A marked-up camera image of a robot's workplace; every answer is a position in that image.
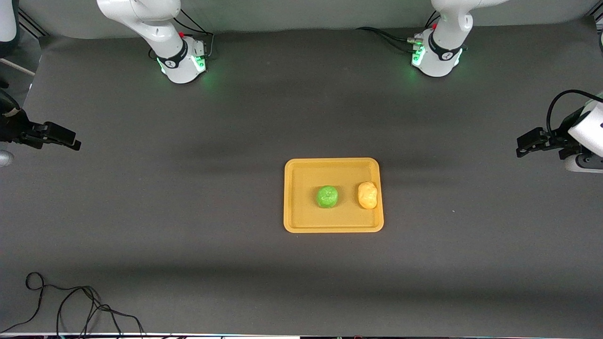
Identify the loose black cable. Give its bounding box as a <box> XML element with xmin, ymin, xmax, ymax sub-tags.
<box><xmin>0</xmin><ymin>272</ymin><xmax>146</xmax><ymax>337</ymax></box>

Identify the aluminium frame rail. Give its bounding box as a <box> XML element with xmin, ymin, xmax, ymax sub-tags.
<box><xmin>18</xmin><ymin>9</ymin><xmax>48</xmax><ymax>38</ymax></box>

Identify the black base cable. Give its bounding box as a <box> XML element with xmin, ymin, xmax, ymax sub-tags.
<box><xmin>355</xmin><ymin>12</ymin><xmax>424</xmax><ymax>55</ymax></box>
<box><xmin>171</xmin><ymin>9</ymin><xmax>215</xmax><ymax>60</ymax></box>

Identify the dark grey table mat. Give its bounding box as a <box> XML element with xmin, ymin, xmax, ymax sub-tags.
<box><xmin>0</xmin><ymin>16</ymin><xmax>603</xmax><ymax>337</ymax></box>

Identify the yellow plastic tray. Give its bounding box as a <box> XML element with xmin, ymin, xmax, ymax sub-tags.
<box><xmin>283</xmin><ymin>157</ymin><xmax>384</xmax><ymax>234</ymax></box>

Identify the black right base cable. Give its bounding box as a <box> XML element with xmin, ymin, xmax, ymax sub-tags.
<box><xmin>171</xmin><ymin>9</ymin><xmax>215</xmax><ymax>60</ymax></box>

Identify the green apple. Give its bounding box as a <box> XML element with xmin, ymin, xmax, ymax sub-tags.
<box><xmin>316</xmin><ymin>185</ymin><xmax>340</xmax><ymax>209</ymax></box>

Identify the yellow potato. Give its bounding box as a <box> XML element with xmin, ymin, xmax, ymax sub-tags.
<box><xmin>357</xmin><ymin>181</ymin><xmax>379</xmax><ymax>210</ymax></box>

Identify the black left base cable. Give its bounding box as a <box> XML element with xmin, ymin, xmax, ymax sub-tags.
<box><xmin>355</xmin><ymin>12</ymin><xmax>424</xmax><ymax>55</ymax></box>

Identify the thin white rod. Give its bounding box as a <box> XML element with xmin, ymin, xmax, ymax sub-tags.
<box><xmin>0</xmin><ymin>56</ymin><xmax>37</xmax><ymax>76</ymax></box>

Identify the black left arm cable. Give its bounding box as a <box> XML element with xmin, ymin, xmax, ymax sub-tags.
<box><xmin>546</xmin><ymin>89</ymin><xmax>603</xmax><ymax>137</ymax></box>

